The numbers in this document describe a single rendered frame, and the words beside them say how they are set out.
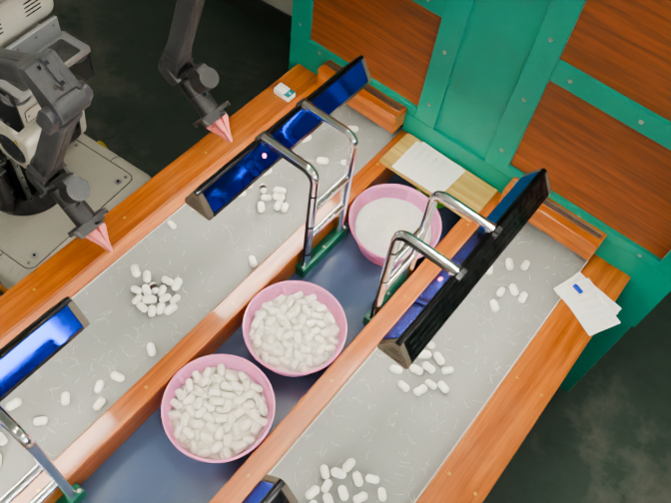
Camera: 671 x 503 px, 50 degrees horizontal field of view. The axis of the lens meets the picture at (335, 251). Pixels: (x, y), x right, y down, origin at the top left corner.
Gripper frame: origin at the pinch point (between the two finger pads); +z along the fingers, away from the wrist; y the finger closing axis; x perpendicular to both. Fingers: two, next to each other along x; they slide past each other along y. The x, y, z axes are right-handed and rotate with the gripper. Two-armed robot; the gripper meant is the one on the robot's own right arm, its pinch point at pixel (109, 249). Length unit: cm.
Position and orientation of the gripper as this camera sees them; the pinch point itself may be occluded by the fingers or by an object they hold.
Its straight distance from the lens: 193.1
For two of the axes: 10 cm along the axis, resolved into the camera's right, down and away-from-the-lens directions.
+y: 6.2, -6.2, 4.8
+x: -5.9, 0.5, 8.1
